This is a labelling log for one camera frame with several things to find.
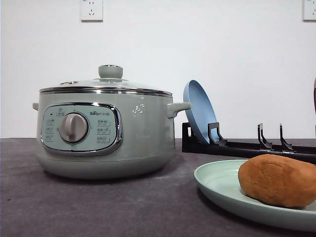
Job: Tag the glass pot lid green knob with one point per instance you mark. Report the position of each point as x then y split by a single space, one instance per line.
109 81

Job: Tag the green plate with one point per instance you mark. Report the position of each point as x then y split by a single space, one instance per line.
220 181

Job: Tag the brown potato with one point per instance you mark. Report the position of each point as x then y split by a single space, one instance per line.
278 180

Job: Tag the blue plate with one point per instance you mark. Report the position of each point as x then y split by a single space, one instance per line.
202 111

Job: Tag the green electric steamer pot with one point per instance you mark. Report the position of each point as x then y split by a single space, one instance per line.
106 127

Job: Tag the black plate rack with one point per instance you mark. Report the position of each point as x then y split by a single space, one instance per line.
244 150

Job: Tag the dark red plate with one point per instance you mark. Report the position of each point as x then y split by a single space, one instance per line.
314 94

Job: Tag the white wall socket left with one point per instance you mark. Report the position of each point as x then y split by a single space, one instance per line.
91 11

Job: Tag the white wall socket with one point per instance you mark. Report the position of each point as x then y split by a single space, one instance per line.
308 11
91 11

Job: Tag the white wall socket right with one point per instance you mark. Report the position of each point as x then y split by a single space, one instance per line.
308 11

